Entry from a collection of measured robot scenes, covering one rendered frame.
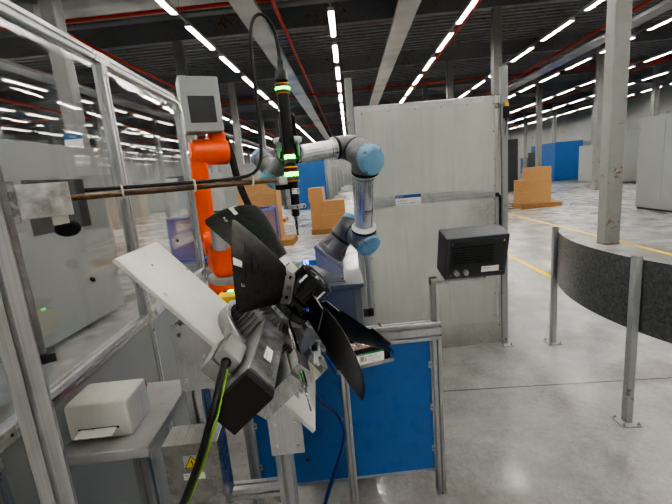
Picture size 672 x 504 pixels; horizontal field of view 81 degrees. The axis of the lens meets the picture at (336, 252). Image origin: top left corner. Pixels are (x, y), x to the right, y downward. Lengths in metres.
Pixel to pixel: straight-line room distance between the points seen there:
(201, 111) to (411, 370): 4.05
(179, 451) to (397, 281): 2.30
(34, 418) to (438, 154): 2.79
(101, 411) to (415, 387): 1.22
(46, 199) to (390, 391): 1.46
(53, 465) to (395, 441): 1.36
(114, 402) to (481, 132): 2.87
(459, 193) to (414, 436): 1.90
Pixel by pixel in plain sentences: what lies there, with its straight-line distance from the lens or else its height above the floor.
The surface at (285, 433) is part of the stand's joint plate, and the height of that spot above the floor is 0.78.
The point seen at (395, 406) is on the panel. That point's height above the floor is 0.47.
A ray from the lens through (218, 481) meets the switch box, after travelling 1.30.
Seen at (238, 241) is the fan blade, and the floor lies 1.39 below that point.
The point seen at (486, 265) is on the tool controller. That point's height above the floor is 1.10.
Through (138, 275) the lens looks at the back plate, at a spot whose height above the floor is 1.31.
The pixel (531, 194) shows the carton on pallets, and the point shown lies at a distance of 13.51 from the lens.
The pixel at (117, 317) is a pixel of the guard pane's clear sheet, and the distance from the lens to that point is 1.70.
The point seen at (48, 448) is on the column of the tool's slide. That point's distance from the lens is 1.14.
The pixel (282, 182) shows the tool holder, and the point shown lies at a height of 1.51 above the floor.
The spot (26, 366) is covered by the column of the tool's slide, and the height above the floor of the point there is 1.18.
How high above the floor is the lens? 1.52
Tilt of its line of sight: 11 degrees down
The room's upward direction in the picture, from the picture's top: 5 degrees counter-clockwise
